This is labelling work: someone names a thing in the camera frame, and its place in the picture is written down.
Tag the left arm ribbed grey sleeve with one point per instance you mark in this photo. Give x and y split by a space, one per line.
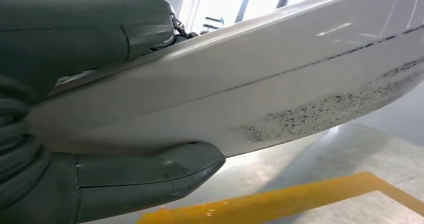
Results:
16 139

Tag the yellow tape outline on bench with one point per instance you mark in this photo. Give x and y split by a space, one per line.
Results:
265 199

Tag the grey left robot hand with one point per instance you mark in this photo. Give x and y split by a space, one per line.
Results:
82 33

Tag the stainless steel workbench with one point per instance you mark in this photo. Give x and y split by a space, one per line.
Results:
331 156

